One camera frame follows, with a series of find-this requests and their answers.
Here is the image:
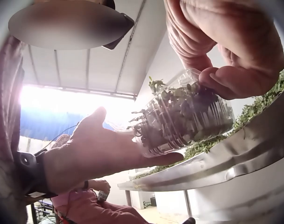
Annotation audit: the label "black plastic crate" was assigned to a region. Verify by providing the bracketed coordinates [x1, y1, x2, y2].
[31, 203, 56, 224]

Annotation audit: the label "blue tarp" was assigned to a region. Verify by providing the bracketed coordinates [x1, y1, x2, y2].
[20, 105, 92, 142]

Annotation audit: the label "green sprouts in container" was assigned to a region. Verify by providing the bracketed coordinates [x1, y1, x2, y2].
[129, 76, 233, 150]

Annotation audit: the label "person's left thumb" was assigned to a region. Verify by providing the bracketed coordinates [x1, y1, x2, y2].
[71, 106, 107, 140]

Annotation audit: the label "person's body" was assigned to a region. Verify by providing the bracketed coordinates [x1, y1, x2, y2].
[0, 35, 28, 224]

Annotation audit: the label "person's right hand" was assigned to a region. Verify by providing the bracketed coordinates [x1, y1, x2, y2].
[164, 0, 284, 100]

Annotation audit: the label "black wrist band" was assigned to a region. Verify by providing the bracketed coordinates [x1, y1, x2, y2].
[17, 149, 59, 199]

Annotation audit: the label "person's right thumb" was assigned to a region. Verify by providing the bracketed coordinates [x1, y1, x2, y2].
[167, 14, 218, 71]

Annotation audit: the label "clear plastic container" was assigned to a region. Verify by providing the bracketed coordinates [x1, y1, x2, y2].
[127, 68, 236, 158]

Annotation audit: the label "person's left hand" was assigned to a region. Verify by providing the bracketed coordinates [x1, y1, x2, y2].
[43, 106, 185, 194]

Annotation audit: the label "metal table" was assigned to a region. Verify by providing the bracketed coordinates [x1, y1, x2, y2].
[117, 92, 284, 211]

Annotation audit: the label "person's right fingers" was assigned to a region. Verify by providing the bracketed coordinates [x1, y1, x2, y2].
[199, 43, 284, 100]

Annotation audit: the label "person's left fingers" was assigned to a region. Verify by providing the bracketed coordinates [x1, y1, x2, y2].
[114, 131, 185, 174]

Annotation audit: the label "pile of green sprouts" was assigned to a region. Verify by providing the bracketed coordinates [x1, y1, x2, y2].
[133, 70, 284, 180]

